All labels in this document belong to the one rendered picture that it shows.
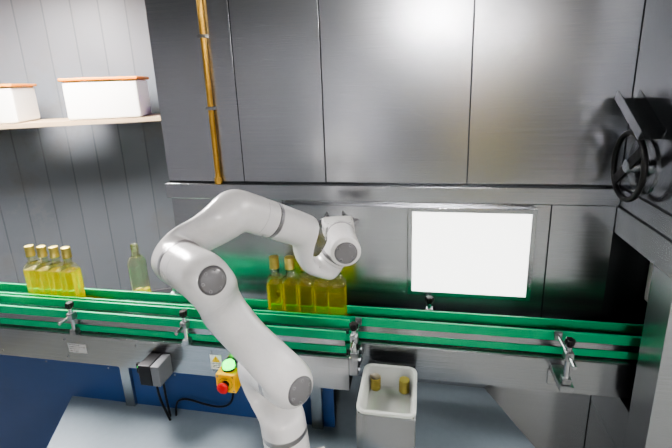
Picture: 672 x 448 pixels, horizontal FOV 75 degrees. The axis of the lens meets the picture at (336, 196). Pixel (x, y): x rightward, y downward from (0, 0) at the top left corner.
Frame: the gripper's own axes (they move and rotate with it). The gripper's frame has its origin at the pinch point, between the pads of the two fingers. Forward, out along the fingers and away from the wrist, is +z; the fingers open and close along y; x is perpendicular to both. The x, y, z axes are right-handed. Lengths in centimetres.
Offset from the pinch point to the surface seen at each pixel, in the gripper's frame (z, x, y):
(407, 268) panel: 6.1, -23.5, 26.4
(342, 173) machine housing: 15.6, 11.4, 4.4
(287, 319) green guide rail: -0.1, -37.0, -18.3
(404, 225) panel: 6.4, -6.8, 25.2
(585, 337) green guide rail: -25, -37, 76
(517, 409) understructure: -3, -82, 68
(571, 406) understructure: -8, -78, 87
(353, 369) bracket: -16, -48, 3
